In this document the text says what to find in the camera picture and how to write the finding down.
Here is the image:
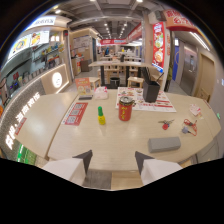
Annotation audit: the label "gray rectangular box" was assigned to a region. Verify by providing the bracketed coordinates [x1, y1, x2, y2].
[147, 135, 182, 154]

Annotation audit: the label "black chopstick holder box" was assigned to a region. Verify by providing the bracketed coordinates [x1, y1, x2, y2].
[141, 72, 165, 104]

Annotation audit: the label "red key fob keys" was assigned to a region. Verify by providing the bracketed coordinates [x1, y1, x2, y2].
[157, 119, 176, 131]

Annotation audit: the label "red QR code sticker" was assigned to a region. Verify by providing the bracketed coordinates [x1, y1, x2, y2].
[60, 101, 89, 127]

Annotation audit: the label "small yellow green-capped bottle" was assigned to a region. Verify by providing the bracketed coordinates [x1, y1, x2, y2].
[97, 105, 107, 126]

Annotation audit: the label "red drink can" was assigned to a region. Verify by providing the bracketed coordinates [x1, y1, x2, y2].
[118, 96, 135, 122]

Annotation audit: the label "large printed menu sheet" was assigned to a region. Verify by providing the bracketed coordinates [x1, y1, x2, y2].
[114, 86, 178, 114]

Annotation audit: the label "small white red card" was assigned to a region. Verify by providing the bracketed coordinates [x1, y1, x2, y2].
[188, 103, 202, 117]

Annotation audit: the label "black phone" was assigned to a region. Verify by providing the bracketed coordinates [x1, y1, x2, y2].
[78, 94, 94, 101]

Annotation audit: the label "white tissue packet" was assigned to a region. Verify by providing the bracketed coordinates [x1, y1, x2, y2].
[93, 86, 109, 101]

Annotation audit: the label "orange table sign stand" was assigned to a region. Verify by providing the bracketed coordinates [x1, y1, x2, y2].
[74, 77, 92, 95]

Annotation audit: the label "wooden stool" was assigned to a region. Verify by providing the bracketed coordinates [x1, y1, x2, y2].
[87, 76, 102, 91]
[126, 76, 145, 89]

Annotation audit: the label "black trash bin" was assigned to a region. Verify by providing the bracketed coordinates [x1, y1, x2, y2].
[109, 77, 121, 90]

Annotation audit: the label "wooden dining table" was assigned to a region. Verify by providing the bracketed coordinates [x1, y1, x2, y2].
[88, 59, 155, 87]

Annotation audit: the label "red hanging banner poster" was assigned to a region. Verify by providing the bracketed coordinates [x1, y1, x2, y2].
[151, 21, 166, 73]

